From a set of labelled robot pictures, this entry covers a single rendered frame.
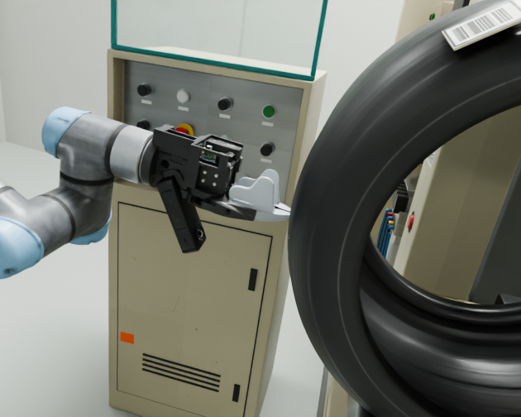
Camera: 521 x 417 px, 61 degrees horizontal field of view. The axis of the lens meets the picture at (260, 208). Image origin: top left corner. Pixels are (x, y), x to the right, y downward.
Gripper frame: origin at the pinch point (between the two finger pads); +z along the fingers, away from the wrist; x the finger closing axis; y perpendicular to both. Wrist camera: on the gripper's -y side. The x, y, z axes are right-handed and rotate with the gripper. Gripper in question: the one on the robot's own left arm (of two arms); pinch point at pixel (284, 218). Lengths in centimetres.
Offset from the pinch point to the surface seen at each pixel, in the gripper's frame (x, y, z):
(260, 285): 55, -47, -5
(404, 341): 11.3, -20.0, 24.8
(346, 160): -11.1, 13.0, 5.1
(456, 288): 24.9, -14.0, 33.4
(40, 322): 86, -126, -100
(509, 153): 24.8, 12.8, 31.2
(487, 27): -11.2, 27.4, 12.6
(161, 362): 55, -90, -30
